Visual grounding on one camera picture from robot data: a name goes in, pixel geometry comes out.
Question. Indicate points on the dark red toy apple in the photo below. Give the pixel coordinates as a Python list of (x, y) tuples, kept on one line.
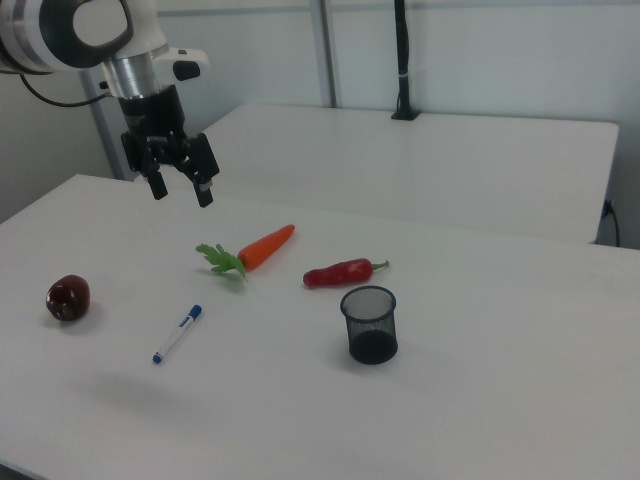
[(67, 297)]

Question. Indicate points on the orange toy carrot green leaves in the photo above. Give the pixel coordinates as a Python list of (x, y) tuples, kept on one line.
[(262, 247)]

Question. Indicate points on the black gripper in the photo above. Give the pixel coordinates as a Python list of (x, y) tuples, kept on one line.
[(152, 117)]

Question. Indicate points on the red toy chili pepper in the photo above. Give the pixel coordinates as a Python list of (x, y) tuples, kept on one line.
[(340, 273)]

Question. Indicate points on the grey partition frame post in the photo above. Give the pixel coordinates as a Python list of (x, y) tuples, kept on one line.
[(327, 50)]

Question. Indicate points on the white marker blue cap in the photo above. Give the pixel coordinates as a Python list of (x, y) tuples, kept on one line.
[(176, 336)]

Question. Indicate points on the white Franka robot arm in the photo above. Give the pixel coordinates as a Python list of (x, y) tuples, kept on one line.
[(95, 30)]

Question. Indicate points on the black mesh pen cup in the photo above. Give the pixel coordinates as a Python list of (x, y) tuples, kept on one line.
[(371, 330)]

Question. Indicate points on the black pole with base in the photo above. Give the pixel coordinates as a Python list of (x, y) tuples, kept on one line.
[(403, 60)]

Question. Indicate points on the white side table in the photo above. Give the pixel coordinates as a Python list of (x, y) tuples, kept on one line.
[(400, 165)]

